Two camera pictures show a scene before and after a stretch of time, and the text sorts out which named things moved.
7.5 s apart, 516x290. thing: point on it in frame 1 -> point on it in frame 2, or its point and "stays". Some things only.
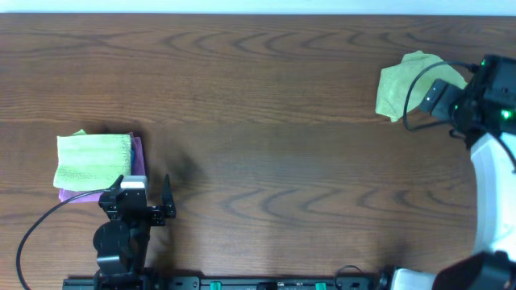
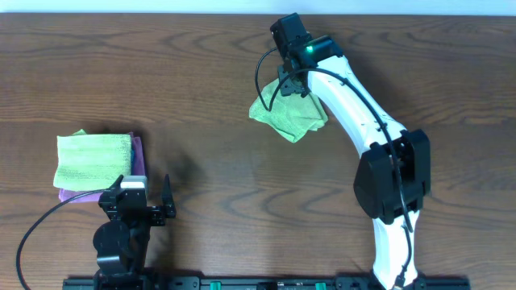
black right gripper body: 459,106 -> 285,85
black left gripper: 142,210 stays
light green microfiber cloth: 395,80 -> 292,115
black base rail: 237,283 stays
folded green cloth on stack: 91,162 stays
